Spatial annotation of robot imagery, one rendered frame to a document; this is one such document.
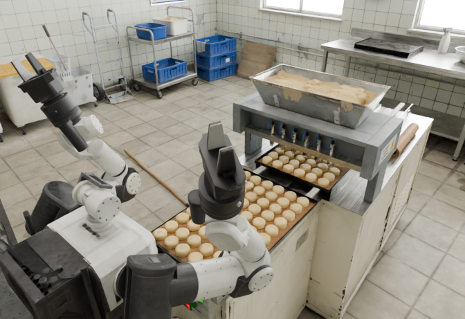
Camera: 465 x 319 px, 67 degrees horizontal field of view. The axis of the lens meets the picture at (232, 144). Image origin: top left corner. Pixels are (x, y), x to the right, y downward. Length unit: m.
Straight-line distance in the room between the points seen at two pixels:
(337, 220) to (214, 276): 0.94
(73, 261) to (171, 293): 0.23
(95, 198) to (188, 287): 0.29
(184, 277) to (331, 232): 1.06
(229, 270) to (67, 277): 0.36
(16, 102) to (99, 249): 3.69
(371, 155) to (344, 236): 0.45
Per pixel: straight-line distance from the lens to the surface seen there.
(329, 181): 1.70
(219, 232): 0.72
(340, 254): 1.83
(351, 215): 1.66
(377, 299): 2.47
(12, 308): 2.41
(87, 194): 0.89
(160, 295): 0.80
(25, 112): 4.55
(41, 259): 0.93
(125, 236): 0.91
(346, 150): 1.62
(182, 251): 1.29
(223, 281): 0.90
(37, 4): 5.08
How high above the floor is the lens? 1.84
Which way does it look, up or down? 29 degrees down
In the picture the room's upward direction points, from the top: straight up
